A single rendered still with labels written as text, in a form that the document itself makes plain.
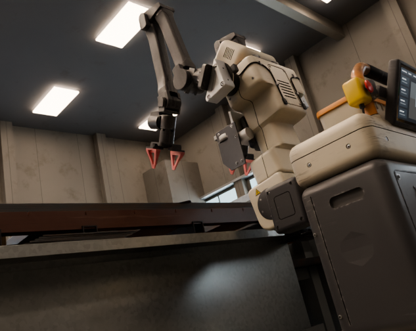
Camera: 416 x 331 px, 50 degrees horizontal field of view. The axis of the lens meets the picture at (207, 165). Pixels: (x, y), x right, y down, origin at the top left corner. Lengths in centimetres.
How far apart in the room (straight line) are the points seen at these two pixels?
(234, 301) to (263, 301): 15
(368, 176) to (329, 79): 1015
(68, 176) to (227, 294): 1098
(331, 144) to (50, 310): 86
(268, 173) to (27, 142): 1116
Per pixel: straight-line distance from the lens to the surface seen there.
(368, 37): 1102
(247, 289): 175
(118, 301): 141
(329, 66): 1132
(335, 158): 117
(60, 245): 119
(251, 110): 161
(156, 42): 184
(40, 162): 1231
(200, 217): 174
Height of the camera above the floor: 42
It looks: 19 degrees up
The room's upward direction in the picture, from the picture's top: 14 degrees counter-clockwise
